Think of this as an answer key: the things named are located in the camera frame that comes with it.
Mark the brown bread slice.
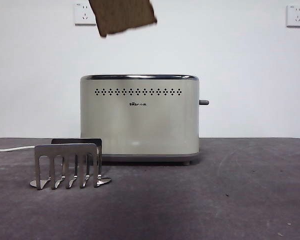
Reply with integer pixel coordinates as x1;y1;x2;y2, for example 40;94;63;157
88;0;158;39

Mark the cream white toaster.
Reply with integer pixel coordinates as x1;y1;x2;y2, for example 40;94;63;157
79;74;200;166

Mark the steel toast rack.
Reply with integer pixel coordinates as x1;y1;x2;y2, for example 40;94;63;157
29;138;113;190

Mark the white wall socket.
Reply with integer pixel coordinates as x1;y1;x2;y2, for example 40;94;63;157
74;2;97;26
286;4;300;28

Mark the white power cable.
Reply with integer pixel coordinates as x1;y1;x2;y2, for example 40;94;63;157
0;145;38;153

